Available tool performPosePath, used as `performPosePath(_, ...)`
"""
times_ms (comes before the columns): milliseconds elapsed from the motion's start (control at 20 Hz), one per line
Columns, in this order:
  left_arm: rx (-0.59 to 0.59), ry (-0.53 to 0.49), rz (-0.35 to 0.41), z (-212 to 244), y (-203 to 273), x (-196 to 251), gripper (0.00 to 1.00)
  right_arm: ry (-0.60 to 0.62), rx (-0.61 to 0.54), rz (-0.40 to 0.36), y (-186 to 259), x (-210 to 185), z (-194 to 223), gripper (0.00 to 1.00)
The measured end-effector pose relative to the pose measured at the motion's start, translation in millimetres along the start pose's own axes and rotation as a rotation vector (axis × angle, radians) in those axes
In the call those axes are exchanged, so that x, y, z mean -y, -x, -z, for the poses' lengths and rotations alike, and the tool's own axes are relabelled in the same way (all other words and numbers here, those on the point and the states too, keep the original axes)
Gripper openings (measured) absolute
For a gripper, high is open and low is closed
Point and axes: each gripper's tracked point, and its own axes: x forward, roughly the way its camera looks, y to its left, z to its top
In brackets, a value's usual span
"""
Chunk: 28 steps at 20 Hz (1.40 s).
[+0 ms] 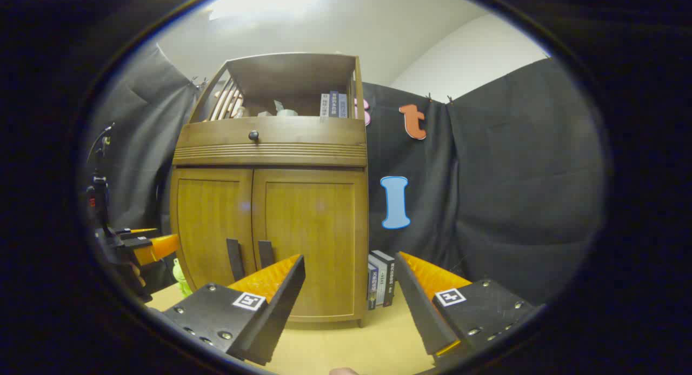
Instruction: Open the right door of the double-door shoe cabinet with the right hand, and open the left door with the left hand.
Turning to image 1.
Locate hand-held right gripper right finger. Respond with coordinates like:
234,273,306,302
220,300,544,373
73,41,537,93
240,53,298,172
394,251,547,367

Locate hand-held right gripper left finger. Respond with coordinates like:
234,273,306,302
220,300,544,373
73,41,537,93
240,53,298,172
159,255,306,366

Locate wooden shoe cabinet door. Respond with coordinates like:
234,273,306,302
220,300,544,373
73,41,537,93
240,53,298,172
172,168,255,290
251,169,364,319

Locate wooden double-door shoe cabinet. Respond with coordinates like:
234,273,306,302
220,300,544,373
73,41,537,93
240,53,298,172
170,52,370,328

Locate green frog toy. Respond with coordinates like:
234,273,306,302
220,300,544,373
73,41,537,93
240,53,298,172
172,258,194,298

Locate black tripod stand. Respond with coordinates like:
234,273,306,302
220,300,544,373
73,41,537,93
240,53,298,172
85,123,116,235

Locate black book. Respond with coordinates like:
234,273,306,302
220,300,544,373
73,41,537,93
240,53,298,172
373,250,397,308

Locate grey book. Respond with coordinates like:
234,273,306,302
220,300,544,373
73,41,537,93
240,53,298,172
369,255,389,307

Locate black backdrop cloth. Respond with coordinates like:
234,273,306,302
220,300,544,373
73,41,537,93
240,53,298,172
81,43,607,311

